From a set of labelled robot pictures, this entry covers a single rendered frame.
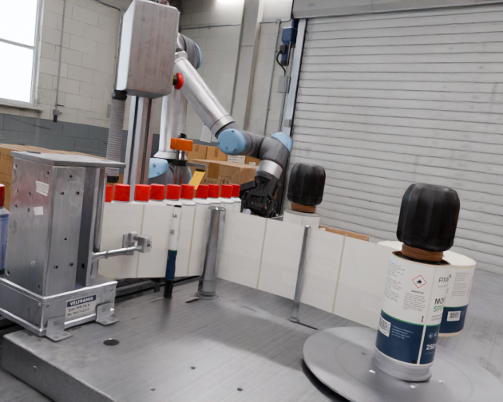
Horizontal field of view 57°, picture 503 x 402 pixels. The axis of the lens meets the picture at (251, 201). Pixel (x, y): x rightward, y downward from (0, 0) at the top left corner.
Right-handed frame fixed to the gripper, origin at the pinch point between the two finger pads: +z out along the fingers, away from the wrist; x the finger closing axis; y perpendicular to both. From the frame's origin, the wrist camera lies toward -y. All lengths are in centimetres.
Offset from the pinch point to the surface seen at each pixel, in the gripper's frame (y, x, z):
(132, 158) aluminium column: -14.8, -35.9, -1.9
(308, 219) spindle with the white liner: 31.5, -23.0, -0.5
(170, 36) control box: 1, -56, -23
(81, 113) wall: -497, 258, -197
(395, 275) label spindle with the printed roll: 58, -45, 14
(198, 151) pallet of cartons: -245, 239, -154
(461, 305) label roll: 65, -13, 7
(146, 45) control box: -2, -58, -18
